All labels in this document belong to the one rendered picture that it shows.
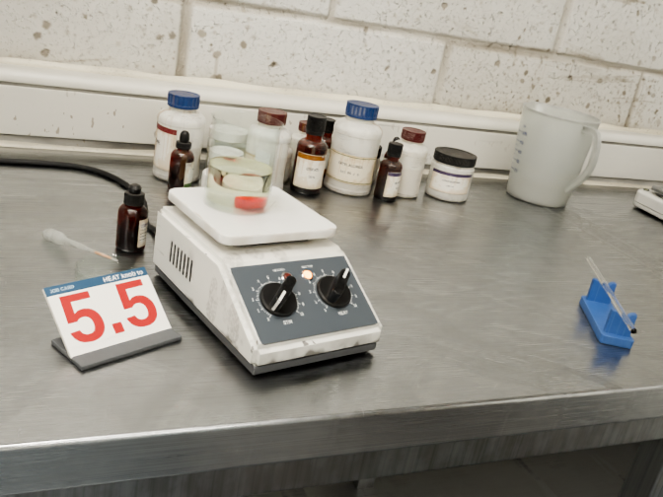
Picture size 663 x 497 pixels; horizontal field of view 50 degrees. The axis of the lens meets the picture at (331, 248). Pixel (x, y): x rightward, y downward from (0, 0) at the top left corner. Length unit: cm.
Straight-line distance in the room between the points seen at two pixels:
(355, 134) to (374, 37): 23
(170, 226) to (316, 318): 17
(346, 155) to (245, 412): 57
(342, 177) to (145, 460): 62
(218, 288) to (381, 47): 70
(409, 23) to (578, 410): 74
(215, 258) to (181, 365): 9
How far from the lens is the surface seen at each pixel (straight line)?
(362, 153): 103
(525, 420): 65
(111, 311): 60
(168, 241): 67
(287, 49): 115
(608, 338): 79
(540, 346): 73
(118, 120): 107
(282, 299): 56
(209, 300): 61
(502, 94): 135
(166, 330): 61
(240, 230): 60
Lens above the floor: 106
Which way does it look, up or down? 21 degrees down
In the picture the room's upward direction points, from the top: 11 degrees clockwise
